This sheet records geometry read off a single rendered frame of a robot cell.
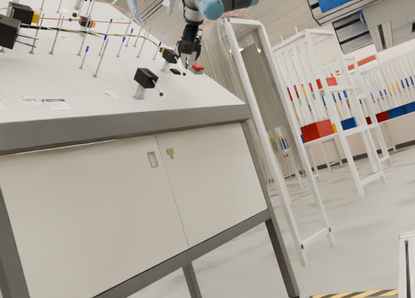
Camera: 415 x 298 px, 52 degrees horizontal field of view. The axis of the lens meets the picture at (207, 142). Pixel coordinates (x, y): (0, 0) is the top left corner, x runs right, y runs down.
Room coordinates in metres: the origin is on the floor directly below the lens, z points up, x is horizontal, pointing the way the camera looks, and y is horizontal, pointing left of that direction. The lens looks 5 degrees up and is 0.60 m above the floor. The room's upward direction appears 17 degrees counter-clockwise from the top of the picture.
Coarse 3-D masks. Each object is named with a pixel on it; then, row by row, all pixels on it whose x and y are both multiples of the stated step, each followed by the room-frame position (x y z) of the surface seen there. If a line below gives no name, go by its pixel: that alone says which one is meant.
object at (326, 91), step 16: (304, 32) 4.09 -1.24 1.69; (320, 32) 4.25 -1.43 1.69; (272, 48) 4.38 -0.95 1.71; (288, 48) 4.56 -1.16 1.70; (336, 48) 4.49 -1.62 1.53; (320, 64) 4.09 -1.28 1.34; (352, 96) 4.49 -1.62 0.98; (336, 112) 4.09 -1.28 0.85; (352, 128) 4.28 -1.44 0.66; (368, 128) 4.49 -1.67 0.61; (304, 144) 4.39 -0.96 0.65; (352, 160) 4.08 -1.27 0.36; (384, 176) 4.48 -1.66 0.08
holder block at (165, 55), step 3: (165, 48) 1.70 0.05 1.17; (165, 51) 1.70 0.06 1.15; (168, 51) 1.69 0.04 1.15; (171, 51) 1.70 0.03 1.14; (174, 51) 1.72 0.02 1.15; (162, 54) 1.72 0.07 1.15; (165, 54) 1.71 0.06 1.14; (168, 54) 1.69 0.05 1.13; (171, 54) 1.68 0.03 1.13; (174, 54) 1.68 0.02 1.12; (177, 54) 1.70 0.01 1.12; (165, 57) 1.71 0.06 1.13; (168, 57) 1.70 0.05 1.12; (171, 57) 1.68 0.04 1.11; (174, 57) 1.69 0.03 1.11; (177, 57) 1.71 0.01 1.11; (168, 60) 1.70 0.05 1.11; (171, 60) 1.69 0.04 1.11; (174, 60) 1.70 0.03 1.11; (171, 63) 1.70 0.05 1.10; (174, 63) 1.72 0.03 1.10
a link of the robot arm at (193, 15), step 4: (184, 8) 1.51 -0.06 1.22; (188, 12) 1.49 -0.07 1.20; (192, 12) 1.48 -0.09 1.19; (196, 12) 1.48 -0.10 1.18; (188, 16) 1.50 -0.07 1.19; (192, 16) 1.49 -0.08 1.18; (196, 16) 1.49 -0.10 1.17; (200, 16) 1.49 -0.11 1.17; (192, 20) 1.51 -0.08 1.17; (196, 20) 1.50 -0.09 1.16; (200, 20) 1.51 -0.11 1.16
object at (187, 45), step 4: (188, 24) 1.54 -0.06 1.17; (188, 28) 1.53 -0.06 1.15; (192, 28) 1.53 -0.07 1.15; (196, 28) 1.53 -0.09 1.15; (184, 32) 1.53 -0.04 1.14; (188, 32) 1.53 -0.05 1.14; (192, 32) 1.53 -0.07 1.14; (196, 32) 1.53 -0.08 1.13; (184, 36) 1.52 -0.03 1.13; (188, 36) 1.52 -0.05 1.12; (192, 36) 1.52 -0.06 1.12; (184, 40) 1.52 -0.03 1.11; (188, 40) 1.52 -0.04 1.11; (192, 40) 1.52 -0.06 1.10; (184, 44) 1.51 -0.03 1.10; (188, 44) 1.51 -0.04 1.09; (192, 44) 1.52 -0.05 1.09; (180, 48) 1.51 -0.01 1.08; (184, 48) 1.51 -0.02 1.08; (188, 48) 1.51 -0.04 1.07; (192, 48) 1.51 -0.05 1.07; (180, 52) 1.53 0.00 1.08; (184, 52) 1.52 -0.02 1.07; (188, 52) 1.51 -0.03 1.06; (192, 52) 1.53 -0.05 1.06
